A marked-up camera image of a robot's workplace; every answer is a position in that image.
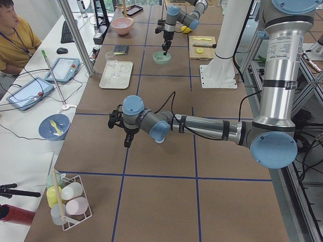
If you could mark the light green ceramic bowl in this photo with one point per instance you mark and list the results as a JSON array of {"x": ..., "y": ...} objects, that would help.
[{"x": 161, "y": 57}]

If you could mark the yellow plastic knife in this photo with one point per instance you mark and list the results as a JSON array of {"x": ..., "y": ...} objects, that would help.
[{"x": 205, "y": 39}]

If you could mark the person in yellow shirt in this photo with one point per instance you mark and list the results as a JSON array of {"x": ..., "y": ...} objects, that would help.
[{"x": 18, "y": 41}]

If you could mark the yellow cup in rack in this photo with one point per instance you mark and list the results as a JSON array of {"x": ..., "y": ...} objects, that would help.
[{"x": 51, "y": 196}]

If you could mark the blue teach pendant far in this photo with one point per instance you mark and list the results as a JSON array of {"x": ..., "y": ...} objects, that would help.
[{"x": 64, "y": 68}]

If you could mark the black tripod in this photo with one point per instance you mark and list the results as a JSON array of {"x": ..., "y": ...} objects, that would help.
[{"x": 8, "y": 191}]

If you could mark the pink cup in rack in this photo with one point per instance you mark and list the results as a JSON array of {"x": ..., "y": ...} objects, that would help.
[{"x": 77, "y": 206}]

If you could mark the cream bear tray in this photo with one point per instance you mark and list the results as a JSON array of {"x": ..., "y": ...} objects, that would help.
[{"x": 122, "y": 82}]

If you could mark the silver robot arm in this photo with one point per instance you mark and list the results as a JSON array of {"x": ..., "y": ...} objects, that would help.
[
  {"x": 269, "y": 136},
  {"x": 184, "y": 15}
]

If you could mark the blue teach pendant near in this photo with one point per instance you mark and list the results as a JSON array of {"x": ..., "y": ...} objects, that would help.
[{"x": 29, "y": 94}]

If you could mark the grey folded cloth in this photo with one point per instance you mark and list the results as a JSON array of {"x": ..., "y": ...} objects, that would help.
[{"x": 118, "y": 48}]

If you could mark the black computer mouse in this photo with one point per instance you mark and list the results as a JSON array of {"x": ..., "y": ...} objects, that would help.
[{"x": 62, "y": 50}]

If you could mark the lemon slice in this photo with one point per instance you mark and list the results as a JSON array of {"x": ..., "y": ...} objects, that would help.
[{"x": 199, "y": 50}]

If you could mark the aluminium frame post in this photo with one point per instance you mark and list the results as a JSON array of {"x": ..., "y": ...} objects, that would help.
[{"x": 68, "y": 15}]

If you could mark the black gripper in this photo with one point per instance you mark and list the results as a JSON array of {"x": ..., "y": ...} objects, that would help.
[
  {"x": 167, "y": 36},
  {"x": 130, "y": 131}
]

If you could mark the wooden rack handle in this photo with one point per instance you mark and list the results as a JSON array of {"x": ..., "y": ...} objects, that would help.
[{"x": 53, "y": 172}]

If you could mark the red bottle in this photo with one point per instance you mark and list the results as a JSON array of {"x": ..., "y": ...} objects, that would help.
[{"x": 16, "y": 215}]

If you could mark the yellow lemon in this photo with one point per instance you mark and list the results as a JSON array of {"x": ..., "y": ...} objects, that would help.
[{"x": 186, "y": 30}]

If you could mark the clear cup in rack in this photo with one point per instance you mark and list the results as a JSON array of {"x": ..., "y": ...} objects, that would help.
[{"x": 56, "y": 215}]

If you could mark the white wire dish rack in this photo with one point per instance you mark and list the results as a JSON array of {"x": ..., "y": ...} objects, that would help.
[{"x": 67, "y": 200}]

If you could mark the clear ice cubes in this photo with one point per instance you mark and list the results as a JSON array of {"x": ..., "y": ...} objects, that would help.
[{"x": 122, "y": 23}]

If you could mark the white cup in rack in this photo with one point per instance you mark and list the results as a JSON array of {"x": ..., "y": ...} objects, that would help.
[{"x": 71, "y": 191}]

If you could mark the blue teach pendant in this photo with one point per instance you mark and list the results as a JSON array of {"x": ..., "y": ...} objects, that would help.
[
  {"x": 64, "y": 68},
  {"x": 29, "y": 94}
]

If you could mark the yellow plastic fork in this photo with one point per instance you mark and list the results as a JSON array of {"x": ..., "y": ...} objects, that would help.
[{"x": 54, "y": 125}]

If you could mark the green tipped metal rod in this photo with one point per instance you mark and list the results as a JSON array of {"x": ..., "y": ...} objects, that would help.
[{"x": 55, "y": 81}]

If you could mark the metal tray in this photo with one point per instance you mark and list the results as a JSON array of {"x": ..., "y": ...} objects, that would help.
[{"x": 133, "y": 10}]

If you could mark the black handled knife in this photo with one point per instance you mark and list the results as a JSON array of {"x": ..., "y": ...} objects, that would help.
[{"x": 206, "y": 45}]

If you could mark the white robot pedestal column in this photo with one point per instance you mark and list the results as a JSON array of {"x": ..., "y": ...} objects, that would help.
[{"x": 220, "y": 73}]

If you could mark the wooden cutting board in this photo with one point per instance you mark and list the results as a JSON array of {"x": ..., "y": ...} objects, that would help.
[{"x": 208, "y": 53}]

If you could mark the black keyboard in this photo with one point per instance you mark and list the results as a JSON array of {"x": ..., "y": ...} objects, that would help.
[{"x": 66, "y": 35}]

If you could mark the pink bowl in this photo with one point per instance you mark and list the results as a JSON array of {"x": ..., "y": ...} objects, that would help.
[{"x": 122, "y": 31}]

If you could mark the clear wine glass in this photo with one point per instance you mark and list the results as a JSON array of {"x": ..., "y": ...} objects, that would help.
[{"x": 112, "y": 62}]

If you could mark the yellow sponge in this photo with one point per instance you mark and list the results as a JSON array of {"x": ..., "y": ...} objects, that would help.
[{"x": 120, "y": 53}]

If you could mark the blue plastic bowl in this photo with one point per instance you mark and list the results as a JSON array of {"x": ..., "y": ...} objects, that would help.
[{"x": 47, "y": 132}]

